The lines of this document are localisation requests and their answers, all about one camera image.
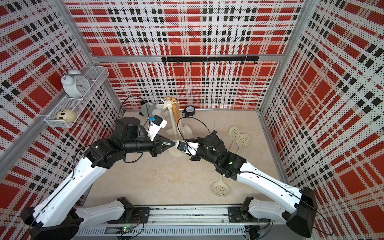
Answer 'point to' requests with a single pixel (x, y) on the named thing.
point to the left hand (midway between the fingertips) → (174, 143)
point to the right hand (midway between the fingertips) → (187, 140)
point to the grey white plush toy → (150, 109)
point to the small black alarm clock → (189, 110)
